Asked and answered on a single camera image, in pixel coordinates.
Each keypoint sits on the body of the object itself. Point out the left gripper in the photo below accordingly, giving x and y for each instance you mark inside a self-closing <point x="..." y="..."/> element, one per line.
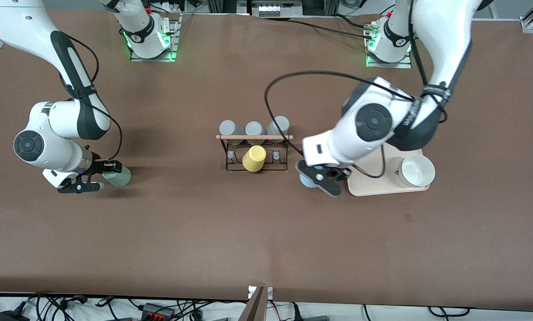
<point x="339" y="174"/>

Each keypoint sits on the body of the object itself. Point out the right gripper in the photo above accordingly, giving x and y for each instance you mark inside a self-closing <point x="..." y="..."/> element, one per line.
<point x="98" y="166"/>

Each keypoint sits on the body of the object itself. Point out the light blue cup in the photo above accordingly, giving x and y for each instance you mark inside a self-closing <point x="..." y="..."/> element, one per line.
<point x="305" y="182"/>

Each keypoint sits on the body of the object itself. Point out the pale green cup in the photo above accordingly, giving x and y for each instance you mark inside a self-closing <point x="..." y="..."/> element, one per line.
<point x="120" y="178"/>

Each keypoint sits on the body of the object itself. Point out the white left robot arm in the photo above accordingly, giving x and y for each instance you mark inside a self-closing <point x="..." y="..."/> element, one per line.
<point x="444" y="35"/>

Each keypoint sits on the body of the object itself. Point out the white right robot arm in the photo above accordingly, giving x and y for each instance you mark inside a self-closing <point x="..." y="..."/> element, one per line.
<point x="12" y="26"/>

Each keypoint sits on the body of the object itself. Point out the pale blue peg cap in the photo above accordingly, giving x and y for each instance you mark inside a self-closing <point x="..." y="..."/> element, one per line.
<point x="276" y="155"/>

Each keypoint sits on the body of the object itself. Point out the beige tray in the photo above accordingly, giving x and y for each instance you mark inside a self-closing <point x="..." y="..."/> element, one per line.
<point x="373" y="185"/>

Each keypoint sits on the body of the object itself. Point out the pale grey cup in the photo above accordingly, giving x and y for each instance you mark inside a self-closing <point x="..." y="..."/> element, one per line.
<point x="278" y="126"/>
<point x="254" y="130"/>
<point x="231" y="129"/>

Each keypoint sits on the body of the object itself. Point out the yellow cup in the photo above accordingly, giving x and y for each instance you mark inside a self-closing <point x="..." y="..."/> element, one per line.
<point x="254" y="159"/>

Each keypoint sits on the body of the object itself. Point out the small blue cup far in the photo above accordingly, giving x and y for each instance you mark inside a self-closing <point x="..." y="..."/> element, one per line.
<point x="231" y="155"/>

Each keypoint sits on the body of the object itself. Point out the white cup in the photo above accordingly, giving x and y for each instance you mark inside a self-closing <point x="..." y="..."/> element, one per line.
<point x="417" y="170"/>

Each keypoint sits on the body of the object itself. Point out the black plug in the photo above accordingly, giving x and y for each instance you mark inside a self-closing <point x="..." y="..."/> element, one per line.
<point x="298" y="313"/>

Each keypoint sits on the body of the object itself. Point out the black power strip red switches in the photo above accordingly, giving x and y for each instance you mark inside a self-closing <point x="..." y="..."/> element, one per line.
<point x="157" y="312"/>

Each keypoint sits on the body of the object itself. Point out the brown angled profile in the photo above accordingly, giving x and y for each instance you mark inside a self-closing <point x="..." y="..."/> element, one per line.
<point x="254" y="310"/>

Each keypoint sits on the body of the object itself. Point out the black power adapter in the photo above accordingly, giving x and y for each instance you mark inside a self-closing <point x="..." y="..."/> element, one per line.
<point x="10" y="315"/>

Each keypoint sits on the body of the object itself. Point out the white power strip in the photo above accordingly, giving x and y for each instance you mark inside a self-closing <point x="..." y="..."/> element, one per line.
<point x="271" y="9"/>

